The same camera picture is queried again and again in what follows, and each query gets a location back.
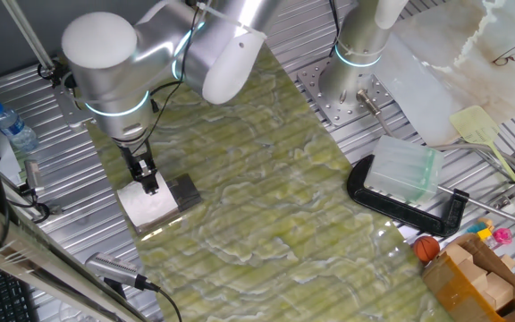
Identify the clear water bottle blue cap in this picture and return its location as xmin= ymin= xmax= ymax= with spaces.
xmin=0 ymin=100 xmax=39 ymax=153

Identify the green marble pattern mat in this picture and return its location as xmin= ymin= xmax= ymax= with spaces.
xmin=85 ymin=44 xmax=453 ymax=322

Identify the white paper sheet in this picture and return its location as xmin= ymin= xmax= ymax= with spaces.
xmin=0 ymin=127 xmax=22 ymax=185

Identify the aluminium frame beam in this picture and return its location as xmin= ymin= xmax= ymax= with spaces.
xmin=0 ymin=190 xmax=151 ymax=322

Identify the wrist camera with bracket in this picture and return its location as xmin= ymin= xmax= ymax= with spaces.
xmin=51 ymin=60 xmax=96 ymax=131

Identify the thin metal stand pole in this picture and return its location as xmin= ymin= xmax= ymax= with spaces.
xmin=0 ymin=0 xmax=62 ymax=87

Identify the black C-clamp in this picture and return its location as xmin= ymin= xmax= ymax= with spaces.
xmin=345 ymin=154 xmax=515 ymax=238

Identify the plain wooden block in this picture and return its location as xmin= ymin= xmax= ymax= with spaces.
xmin=485 ymin=272 xmax=515 ymax=309
xmin=456 ymin=258 xmax=489 ymax=292
xmin=444 ymin=243 xmax=476 ymax=269

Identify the white marble pattern sheet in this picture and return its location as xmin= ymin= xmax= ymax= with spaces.
xmin=371 ymin=0 xmax=515 ymax=148

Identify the white toilet paper roll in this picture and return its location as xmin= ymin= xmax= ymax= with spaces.
xmin=116 ymin=172 xmax=181 ymax=228

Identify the black camera cable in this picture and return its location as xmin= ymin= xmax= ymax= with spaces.
xmin=134 ymin=275 xmax=183 ymax=322

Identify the silver finned camera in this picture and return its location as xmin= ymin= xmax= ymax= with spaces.
xmin=84 ymin=251 xmax=145 ymax=290

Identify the black cable loop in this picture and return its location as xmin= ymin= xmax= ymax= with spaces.
xmin=37 ymin=59 xmax=69 ymax=89

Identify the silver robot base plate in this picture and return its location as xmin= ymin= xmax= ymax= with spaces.
xmin=296 ymin=57 xmax=395 ymax=127

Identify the small silver camera on mount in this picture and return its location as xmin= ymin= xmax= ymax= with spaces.
xmin=18 ymin=158 xmax=47 ymax=198

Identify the silver connector with grey cable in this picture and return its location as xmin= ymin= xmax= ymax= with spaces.
xmin=355 ymin=88 xmax=515 ymax=182

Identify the yellow-green spatula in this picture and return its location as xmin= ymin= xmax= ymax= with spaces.
xmin=448 ymin=105 xmax=515 ymax=225

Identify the brown cardboard box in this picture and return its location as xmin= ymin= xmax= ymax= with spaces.
xmin=421 ymin=232 xmax=515 ymax=322

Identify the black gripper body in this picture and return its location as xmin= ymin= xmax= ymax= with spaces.
xmin=118 ymin=140 xmax=156 ymax=174

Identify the translucent plastic box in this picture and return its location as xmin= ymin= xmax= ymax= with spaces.
xmin=363 ymin=134 xmax=445 ymax=206

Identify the small orange basketball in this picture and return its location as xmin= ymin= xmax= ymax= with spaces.
xmin=412 ymin=235 xmax=441 ymax=264

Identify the pink toy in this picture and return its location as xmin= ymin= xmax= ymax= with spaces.
xmin=492 ymin=226 xmax=513 ymax=246

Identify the clear plastic cup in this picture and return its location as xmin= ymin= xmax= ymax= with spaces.
xmin=371 ymin=223 xmax=415 ymax=274

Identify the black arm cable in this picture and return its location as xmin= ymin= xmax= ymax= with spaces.
xmin=131 ymin=4 xmax=206 ymax=157

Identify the black base cable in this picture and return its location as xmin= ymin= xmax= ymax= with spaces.
xmin=326 ymin=0 xmax=344 ymax=57

